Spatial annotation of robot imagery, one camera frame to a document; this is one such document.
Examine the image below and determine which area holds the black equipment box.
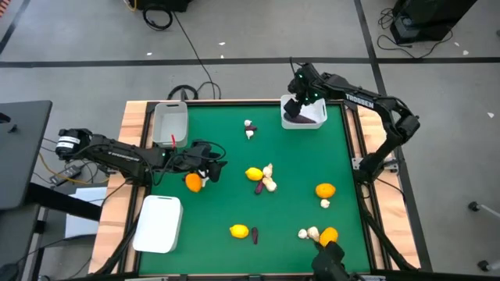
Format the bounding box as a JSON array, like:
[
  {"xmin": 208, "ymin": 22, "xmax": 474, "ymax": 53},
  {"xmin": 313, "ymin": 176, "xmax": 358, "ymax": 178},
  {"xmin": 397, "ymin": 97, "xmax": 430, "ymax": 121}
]
[{"xmin": 389, "ymin": 0, "xmax": 478, "ymax": 44}]

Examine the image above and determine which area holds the looped black cable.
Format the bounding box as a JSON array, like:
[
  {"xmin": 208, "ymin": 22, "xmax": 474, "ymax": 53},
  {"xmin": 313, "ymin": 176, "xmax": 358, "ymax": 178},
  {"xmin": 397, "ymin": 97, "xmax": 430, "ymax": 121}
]
[
  {"xmin": 167, "ymin": 84, "xmax": 200, "ymax": 101},
  {"xmin": 195, "ymin": 80, "xmax": 223, "ymax": 101}
]

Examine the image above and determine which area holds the black table frame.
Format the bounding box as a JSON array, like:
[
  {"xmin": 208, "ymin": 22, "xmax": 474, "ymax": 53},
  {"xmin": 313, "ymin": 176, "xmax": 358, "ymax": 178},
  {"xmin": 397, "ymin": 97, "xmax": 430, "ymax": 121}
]
[{"xmin": 116, "ymin": 99, "xmax": 434, "ymax": 281}]

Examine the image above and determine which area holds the grey plastic basket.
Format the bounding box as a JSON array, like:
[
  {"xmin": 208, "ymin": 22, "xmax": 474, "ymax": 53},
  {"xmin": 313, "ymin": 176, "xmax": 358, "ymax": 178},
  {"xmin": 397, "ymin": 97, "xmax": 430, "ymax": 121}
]
[{"xmin": 152, "ymin": 101, "xmax": 189, "ymax": 149}]

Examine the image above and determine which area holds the long black floor cable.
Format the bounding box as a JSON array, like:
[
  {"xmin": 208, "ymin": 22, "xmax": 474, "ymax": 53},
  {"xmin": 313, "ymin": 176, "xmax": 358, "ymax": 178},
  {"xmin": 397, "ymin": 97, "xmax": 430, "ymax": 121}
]
[{"xmin": 171, "ymin": 11, "xmax": 216, "ymax": 101}]

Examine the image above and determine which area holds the green table mat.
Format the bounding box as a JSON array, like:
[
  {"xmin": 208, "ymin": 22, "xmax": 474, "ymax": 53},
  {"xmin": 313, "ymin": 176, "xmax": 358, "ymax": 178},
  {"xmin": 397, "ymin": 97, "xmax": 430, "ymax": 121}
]
[{"xmin": 138, "ymin": 103, "xmax": 371, "ymax": 274}]

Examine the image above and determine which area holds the white rounded plastic basket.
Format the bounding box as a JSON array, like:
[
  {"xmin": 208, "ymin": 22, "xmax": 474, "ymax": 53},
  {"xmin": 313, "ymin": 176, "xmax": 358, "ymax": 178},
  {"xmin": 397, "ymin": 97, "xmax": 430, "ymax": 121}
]
[{"xmin": 131, "ymin": 194, "xmax": 184, "ymax": 254}]

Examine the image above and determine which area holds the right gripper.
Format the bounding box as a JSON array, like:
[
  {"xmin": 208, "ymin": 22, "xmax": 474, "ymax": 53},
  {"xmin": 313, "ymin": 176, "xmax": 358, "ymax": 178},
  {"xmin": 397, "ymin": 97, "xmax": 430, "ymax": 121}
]
[{"xmin": 283, "ymin": 63, "xmax": 326, "ymax": 118}]

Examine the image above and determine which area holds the wooden side board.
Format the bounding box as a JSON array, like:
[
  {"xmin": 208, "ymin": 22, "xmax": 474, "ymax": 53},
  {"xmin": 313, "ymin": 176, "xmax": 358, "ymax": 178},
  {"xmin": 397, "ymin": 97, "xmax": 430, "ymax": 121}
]
[
  {"xmin": 351, "ymin": 98, "xmax": 422, "ymax": 270},
  {"xmin": 88, "ymin": 100, "xmax": 155, "ymax": 274}
]

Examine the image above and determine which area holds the black caster wheel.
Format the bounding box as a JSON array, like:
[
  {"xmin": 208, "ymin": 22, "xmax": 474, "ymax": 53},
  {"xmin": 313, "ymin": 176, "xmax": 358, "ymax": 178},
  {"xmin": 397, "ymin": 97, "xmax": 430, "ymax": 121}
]
[
  {"xmin": 477, "ymin": 257, "xmax": 500, "ymax": 273},
  {"xmin": 467, "ymin": 201, "xmax": 500, "ymax": 219}
]

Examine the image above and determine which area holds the yellow lemon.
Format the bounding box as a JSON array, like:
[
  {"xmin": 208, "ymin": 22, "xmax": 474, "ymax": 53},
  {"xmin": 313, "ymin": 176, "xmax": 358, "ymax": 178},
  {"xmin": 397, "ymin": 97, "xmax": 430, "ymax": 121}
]
[
  {"xmin": 229, "ymin": 223, "xmax": 250, "ymax": 240},
  {"xmin": 245, "ymin": 166, "xmax": 265, "ymax": 182}
]

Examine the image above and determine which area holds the orange fruit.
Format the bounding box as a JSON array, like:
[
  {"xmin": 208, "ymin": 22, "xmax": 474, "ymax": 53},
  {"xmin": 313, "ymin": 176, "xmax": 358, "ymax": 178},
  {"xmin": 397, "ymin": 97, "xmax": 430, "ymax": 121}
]
[
  {"xmin": 318, "ymin": 226, "xmax": 340, "ymax": 247},
  {"xmin": 184, "ymin": 173, "xmax": 203, "ymax": 194},
  {"xmin": 315, "ymin": 182, "xmax": 337, "ymax": 200}
]

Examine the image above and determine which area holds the black desk frame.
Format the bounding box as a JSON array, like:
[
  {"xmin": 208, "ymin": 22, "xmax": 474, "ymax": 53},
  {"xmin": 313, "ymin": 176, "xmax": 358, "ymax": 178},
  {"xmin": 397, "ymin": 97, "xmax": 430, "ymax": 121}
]
[{"xmin": 0, "ymin": 183, "xmax": 103, "ymax": 281}]

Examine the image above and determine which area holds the coiled black cable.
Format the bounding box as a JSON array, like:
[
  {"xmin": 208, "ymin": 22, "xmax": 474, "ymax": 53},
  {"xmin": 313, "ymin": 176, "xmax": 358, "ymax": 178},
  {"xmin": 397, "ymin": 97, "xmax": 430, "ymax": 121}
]
[{"xmin": 141, "ymin": 4, "xmax": 174, "ymax": 31}]

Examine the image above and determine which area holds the tangled black cable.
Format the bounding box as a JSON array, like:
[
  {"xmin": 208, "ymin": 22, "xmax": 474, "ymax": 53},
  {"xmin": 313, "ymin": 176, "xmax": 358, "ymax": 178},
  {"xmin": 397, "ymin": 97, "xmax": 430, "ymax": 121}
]
[{"xmin": 377, "ymin": 7, "xmax": 454, "ymax": 59}]

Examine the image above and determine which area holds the black equipment base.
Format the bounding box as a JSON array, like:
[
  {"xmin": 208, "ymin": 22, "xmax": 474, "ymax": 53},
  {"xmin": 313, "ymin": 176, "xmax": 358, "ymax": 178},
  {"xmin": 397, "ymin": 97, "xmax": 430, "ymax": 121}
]
[{"xmin": 134, "ymin": 0, "xmax": 193, "ymax": 12}]

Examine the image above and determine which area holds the yellow cable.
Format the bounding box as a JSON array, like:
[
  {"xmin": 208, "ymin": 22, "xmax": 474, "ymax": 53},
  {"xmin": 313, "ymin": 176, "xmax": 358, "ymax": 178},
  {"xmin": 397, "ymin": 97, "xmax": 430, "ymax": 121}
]
[{"xmin": 37, "ymin": 151, "xmax": 110, "ymax": 185}]

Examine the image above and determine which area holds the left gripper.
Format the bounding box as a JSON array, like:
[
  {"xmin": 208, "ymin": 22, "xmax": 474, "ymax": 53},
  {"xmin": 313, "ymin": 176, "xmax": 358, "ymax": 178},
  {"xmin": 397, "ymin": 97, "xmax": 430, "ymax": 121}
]
[{"xmin": 183, "ymin": 139, "xmax": 229, "ymax": 183}]

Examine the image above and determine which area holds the grey desk top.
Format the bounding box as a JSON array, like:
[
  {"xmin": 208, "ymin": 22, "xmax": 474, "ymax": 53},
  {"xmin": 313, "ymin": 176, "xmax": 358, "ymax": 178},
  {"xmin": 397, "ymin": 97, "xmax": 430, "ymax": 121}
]
[{"xmin": 0, "ymin": 100, "xmax": 54, "ymax": 212}]

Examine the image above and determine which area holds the white square plastic basket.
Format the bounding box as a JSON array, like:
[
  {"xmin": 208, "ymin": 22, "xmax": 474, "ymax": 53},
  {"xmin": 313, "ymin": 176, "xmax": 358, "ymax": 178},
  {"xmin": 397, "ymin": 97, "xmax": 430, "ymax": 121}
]
[{"xmin": 280, "ymin": 94, "xmax": 328, "ymax": 130}]

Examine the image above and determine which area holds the white sheet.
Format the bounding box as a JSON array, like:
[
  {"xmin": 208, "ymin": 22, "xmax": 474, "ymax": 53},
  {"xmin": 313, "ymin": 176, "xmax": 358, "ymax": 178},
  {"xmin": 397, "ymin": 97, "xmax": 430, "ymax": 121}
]
[{"xmin": 64, "ymin": 186, "xmax": 109, "ymax": 239}]

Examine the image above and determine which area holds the large purple eggplant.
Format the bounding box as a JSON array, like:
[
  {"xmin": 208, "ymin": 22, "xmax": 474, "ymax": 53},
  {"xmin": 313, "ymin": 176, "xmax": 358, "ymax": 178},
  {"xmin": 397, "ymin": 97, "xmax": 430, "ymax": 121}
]
[{"xmin": 283, "ymin": 111, "xmax": 317, "ymax": 125}]

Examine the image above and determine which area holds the black power adapter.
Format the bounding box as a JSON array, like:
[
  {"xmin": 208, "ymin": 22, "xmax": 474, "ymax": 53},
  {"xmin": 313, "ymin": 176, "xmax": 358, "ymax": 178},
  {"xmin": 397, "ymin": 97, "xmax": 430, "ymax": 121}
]
[{"xmin": 49, "ymin": 165, "xmax": 82, "ymax": 187}]

